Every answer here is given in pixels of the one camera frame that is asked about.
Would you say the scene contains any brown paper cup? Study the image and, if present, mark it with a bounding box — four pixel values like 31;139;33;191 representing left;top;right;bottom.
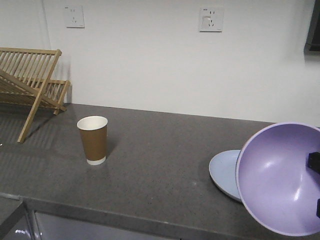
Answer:
76;116;108;166

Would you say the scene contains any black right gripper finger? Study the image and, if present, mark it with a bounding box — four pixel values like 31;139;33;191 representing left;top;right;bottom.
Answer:
316;199;320;218

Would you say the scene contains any wooden dish rack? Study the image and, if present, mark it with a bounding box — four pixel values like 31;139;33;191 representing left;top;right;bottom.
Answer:
0;47;71;143

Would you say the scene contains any purple plastic bowl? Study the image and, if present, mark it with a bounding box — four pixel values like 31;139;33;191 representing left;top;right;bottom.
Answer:
235;122;320;237

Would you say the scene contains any white wall socket right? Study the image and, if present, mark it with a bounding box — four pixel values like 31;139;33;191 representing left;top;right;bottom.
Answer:
198;6;224;32

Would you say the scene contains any white wall socket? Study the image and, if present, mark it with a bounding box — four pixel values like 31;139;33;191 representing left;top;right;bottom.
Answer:
64;5;85;28
198;6;224;32

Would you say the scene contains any light blue plate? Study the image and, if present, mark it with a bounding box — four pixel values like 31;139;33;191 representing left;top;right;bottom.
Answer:
208;149;242;203

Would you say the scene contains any white wall socket left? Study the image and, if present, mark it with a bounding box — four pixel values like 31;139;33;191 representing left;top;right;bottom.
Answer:
64;5;85;28

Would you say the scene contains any black wall cabinet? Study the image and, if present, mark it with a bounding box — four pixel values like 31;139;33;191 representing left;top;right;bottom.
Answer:
304;0;320;53

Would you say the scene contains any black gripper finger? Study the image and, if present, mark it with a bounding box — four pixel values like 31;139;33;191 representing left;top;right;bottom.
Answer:
307;152;320;174

